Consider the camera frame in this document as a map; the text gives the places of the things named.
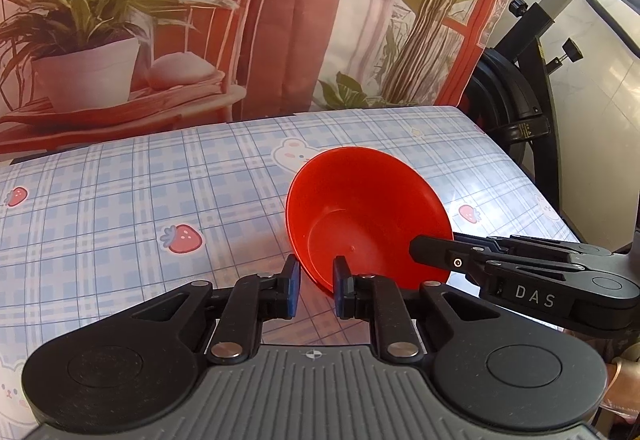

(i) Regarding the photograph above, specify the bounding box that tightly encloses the printed room backdrop cloth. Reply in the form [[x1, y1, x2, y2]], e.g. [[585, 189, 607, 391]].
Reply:
[[1, 0, 508, 157]]

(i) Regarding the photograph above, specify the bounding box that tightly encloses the person right hand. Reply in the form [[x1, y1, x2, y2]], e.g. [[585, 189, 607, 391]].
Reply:
[[602, 339, 639, 423]]

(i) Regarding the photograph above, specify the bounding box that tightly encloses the black exercise bike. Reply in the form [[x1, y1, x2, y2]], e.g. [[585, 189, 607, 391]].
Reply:
[[459, 0, 639, 209]]

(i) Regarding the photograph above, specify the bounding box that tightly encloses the red bowl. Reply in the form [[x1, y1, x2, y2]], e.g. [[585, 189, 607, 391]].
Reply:
[[285, 147, 454, 294]]

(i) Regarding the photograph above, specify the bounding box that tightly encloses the plaid strawberry tablecloth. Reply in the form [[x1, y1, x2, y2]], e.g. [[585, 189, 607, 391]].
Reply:
[[1, 107, 573, 439]]

